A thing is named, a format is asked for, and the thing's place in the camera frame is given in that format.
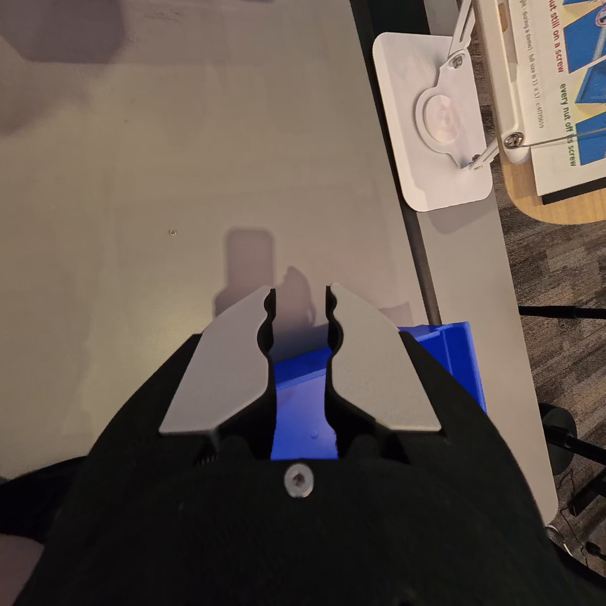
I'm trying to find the black round stand base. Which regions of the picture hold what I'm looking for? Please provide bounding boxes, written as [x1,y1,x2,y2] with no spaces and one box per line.
[540,402,579,474]

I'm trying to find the wire page holder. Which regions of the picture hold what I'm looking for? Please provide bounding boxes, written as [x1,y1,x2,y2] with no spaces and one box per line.
[504,125,606,151]

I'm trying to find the blue plastic bin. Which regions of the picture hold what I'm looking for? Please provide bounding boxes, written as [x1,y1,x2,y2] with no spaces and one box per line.
[271,322,488,461]

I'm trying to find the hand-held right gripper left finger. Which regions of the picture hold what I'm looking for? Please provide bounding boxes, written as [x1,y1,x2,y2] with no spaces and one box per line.
[158,285,277,459]

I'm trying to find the instruction sheet on stand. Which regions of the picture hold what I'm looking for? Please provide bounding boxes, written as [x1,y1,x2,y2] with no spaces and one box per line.
[372,0,606,226]

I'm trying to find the black stand rod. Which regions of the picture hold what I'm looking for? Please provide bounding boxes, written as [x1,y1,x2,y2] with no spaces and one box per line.
[518,305,606,321]

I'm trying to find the printed instruction poster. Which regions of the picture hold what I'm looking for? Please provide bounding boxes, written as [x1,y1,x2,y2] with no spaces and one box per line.
[518,0,606,197]

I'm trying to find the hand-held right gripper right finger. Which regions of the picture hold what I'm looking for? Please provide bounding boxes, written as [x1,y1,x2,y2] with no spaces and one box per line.
[325,282,444,456]

